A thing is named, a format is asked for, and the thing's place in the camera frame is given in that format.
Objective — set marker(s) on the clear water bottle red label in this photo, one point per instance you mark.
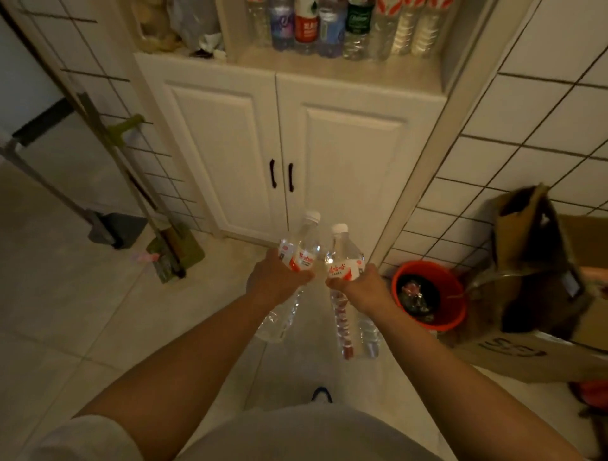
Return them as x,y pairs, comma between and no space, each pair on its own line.
346,259
304,247

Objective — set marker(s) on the person's right hand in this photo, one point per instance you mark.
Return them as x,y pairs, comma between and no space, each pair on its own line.
368,292

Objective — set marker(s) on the crumpled clear plastic bag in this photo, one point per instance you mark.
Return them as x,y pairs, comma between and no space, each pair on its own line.
194,23

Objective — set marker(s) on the green flat mop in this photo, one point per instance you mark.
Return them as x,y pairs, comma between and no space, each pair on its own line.
171,251

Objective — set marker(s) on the person's grey shirt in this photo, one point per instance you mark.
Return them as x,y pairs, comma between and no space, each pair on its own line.
304,437

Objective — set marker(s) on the person's left hand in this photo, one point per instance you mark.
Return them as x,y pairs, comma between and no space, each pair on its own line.
271,281

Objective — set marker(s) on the brown cardboard box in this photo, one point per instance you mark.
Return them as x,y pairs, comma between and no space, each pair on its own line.
522,354

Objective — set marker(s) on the row of assorted drink bottles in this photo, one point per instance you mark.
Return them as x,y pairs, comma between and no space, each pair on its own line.
346,26

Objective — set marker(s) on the small pink object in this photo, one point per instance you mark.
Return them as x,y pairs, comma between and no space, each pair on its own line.
145,257

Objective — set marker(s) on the yellowish bag of food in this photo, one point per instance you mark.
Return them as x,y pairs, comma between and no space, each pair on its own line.
152,26

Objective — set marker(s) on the red plastic bucket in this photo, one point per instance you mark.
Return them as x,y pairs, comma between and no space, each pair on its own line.
446,304

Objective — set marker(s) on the white cabinet door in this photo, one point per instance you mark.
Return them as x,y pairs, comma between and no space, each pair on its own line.
351,156
223,147

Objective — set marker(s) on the brown paper bag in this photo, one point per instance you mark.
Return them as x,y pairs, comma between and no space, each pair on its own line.
532,266

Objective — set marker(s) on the person's right fingers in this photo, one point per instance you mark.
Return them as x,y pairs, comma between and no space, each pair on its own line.
336,283

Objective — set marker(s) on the person's right forearm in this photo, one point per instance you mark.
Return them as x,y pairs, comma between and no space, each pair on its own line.
456,384

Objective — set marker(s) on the person's left fingers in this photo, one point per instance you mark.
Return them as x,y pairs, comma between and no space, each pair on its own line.
304,278

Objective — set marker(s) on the red object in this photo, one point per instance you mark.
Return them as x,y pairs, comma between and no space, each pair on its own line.
591,394

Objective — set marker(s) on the black bin liner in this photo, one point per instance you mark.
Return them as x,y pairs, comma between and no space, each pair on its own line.
418,294

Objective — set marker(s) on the person's left forearm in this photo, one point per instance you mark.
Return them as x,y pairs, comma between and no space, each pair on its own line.
190,370

